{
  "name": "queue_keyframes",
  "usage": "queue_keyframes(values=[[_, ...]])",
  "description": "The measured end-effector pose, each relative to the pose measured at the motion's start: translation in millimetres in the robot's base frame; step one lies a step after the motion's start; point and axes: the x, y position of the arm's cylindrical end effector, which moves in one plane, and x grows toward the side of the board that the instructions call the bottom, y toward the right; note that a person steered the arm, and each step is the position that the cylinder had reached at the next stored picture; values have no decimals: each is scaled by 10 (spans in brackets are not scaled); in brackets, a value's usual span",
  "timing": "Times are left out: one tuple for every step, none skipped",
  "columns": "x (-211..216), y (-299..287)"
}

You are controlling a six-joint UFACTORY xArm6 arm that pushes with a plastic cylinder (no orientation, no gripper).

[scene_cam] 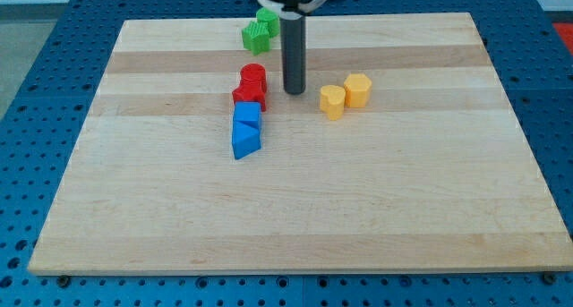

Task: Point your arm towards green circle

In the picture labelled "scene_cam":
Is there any blue triangle block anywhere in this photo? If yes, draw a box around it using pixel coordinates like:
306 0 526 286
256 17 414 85
231 122 261 159

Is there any blue cube block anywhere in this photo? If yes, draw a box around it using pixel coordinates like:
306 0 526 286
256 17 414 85
233 101 262 130

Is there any yellow heart block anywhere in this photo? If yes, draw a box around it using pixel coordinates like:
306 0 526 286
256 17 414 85
319 85 346 121

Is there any red star block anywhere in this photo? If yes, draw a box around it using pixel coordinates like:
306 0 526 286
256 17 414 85
232 81 267 112

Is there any red cylinder block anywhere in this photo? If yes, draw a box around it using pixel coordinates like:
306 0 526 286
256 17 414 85
240 63 268 93

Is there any yellow hexagon block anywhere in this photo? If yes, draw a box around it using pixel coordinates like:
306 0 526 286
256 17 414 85
344 73 372 108

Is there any green star block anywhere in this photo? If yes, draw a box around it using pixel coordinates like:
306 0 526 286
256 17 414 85
242 21 270 55

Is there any dark cylindrical pointer rod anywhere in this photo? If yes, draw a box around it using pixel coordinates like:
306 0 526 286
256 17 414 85
280 13 306 95

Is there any green cylinder block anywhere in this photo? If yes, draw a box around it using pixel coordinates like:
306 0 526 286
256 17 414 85
255 7 280 38

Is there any wooden board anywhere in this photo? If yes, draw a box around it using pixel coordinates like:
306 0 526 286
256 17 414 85
29 13 572 276

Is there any red object at edge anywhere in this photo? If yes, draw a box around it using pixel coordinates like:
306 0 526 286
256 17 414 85
552 22 573 54

